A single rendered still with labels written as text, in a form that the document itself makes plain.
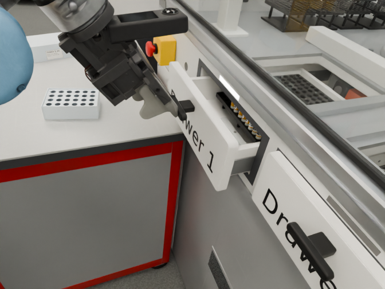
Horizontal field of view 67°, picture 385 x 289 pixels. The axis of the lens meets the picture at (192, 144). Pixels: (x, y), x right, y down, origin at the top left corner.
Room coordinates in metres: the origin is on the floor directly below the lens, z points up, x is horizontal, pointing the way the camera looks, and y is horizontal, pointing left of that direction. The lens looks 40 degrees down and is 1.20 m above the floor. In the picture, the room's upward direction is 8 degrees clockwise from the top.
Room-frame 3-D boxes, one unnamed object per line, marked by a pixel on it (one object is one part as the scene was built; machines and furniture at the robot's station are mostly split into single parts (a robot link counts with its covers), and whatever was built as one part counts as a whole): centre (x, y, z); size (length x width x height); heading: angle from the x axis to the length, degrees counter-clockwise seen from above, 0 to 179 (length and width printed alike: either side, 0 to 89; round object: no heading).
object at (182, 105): (0.46, 0.03, 0.91); 0.07 x 0.04 x 0.01; 27
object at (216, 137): (0.47, 0.00, 0.87); 0.29 x 0.02 x 0.11; 27
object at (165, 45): (0.78, 0.12, 0.88); 0.07 x 0.05 x 0.07; 27
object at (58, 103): (0.59, 0.31, 0.78); 0.12 x 0.08 x 0.04; 106
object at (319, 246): (0.20, -0.16, 0.91); 0.07 x 0.04 x 0.01; 27
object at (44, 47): (0.87, 0.50, 0.79); 0.13 x 0.09 x 0.05; 133
